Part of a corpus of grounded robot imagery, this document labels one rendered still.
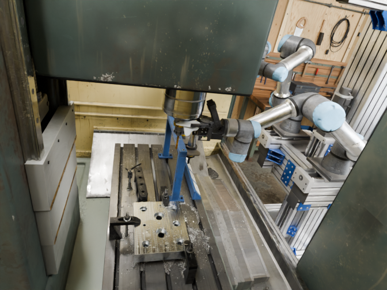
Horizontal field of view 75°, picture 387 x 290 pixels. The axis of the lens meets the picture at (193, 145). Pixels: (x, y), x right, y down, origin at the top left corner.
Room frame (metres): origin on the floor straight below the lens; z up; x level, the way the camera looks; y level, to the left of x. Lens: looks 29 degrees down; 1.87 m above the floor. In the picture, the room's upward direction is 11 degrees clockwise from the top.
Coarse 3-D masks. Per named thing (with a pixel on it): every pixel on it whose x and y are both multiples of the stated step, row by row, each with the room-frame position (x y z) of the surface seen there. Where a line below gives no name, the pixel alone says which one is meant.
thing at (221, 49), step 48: (48, 0) 0.67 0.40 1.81; (96, 0) 0.70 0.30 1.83; (144, 0) 0.73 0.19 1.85; (192, 0) 0.77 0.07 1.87; (240, 0) 0.81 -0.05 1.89; (48, 48) 0.66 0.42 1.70; (96, 48) 0.70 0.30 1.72; (144, 48) 0.74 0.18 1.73; (192, 48) 0.78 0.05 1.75; (240, 48) 0.82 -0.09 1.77
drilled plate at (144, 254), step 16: (144, 208) 0.89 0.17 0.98; (176, 208) 0.93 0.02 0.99; (144, 224) 0.79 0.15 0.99; (160, 224) 0.80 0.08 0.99; (176, 224) 0.84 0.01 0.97; (144, 240) 0.71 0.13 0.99; (160, 240) 0.72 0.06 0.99; (144, 256) 0.65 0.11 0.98; (160, 256) 0.66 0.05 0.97; (176, 256) 0.69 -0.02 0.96
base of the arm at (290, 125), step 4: (284, 120) 1.77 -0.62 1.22; (288, 120) 1.75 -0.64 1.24; (292, 120) 1.73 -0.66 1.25; (296, 120) 1.73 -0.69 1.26; (300, 120) 1.74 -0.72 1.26; (280, 124) 1.78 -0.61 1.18; (284, 124) 1.75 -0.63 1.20; (288, 124) 1.73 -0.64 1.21; (292, 124) 1.73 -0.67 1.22; (296, 124) 1.73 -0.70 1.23; (300, 124) 1.75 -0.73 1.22; (284, 128) 1.73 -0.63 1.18; (288, 128) 1.74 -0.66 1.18; (292, 128) 1.72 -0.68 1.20; (296, 128) 1.72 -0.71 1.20; (300, 128) 1.77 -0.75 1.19; (292, 132) 1.71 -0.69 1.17; (296, 132) 1.72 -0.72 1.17
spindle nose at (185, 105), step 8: (168, 96) 0.84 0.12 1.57; (176, 96) 0.83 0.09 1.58; (184, 96) 0.82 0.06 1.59; (192, 96) 0.83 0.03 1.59; (200, 96) 0.85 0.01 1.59; (168, 104) 0.84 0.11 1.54; (176, 104) 0.83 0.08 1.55; (184, 104) 0.82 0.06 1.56; (192, 104) 0.83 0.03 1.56; (200, 104) 0.86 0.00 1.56; (168, 112) 0.84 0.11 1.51; (176, 112) 0.83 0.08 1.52; (184, 112) 0.83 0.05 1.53; (192, 112) 0.84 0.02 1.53; (200, 112) 0.87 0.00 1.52
